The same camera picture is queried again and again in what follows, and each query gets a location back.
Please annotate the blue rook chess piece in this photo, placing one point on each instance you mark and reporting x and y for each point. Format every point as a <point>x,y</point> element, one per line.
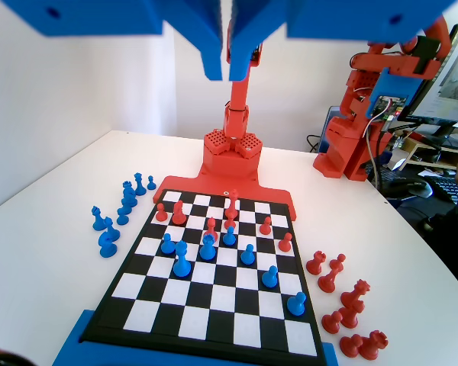
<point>126,186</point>
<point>208,249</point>

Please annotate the red robot arm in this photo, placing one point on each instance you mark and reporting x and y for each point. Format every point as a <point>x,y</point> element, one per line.
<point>231,156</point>

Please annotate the blue queen chess piece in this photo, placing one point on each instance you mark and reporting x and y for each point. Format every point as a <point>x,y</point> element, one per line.
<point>139,187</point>

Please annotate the red knight chess piece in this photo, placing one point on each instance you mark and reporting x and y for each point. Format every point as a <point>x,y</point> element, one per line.
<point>178,215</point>

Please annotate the blue king chess piece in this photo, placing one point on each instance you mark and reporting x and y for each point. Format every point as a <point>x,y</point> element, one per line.
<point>182,265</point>

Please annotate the blue grey panel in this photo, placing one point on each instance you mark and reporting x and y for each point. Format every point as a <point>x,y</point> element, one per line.
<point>328,126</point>

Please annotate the blue circuit board holder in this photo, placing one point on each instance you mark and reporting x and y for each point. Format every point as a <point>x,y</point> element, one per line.
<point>385,82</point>

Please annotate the wooden monitor riser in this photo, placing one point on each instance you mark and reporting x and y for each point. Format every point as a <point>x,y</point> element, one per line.
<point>423,154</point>

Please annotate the black computer mouse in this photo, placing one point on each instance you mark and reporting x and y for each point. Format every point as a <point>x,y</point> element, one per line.
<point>408,187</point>

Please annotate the black keyboard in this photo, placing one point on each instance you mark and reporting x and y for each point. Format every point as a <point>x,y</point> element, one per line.
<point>446,188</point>

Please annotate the black and white chessboard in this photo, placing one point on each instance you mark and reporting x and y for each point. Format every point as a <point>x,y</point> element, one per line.
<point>225,301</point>

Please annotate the blue board base plate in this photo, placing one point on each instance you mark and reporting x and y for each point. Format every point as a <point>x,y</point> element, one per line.
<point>84,350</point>

